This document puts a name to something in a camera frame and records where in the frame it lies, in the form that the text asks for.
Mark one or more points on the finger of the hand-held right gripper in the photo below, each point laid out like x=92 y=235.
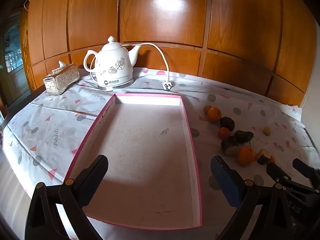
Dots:
x=276 y=171
x=305 y=168

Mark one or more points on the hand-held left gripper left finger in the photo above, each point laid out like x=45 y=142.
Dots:
x=96 y=170

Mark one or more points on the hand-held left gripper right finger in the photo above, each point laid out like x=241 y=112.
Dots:
x=225 y=177

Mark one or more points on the cut brown fruit piece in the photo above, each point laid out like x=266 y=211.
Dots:
x=263 y=157

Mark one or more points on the orange tangerine with stem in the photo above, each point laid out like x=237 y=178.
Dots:
x=245 y=156

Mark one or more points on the halved dark fruit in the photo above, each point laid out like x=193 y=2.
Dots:
x=230 y=146

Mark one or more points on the red round fruit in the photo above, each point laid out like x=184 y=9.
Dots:
x=223 y=133

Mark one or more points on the dark wrinkled fruit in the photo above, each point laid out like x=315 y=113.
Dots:
x=243 y=136

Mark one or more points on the pink shallow box tray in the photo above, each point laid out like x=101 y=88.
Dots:
x=140 y=155

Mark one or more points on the small yellow fruit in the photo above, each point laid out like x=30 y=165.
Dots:
x=266 y=131

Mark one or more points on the dark brown round fruit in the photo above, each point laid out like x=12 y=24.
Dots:
x=227 y=123

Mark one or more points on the silver kettle base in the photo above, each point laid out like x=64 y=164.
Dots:
x=112 y=88

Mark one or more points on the silver embossed tissue box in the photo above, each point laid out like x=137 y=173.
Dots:
x=61 y=80

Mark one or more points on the white patterned tablecloth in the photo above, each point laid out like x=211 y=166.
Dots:
x=150 y=85

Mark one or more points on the white ceramic electric kettle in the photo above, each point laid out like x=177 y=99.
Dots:
x=112 y=62

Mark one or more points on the white tissue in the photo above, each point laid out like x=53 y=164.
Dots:
x=61 y=65

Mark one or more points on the glass door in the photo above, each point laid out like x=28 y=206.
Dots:
x=13 y=55

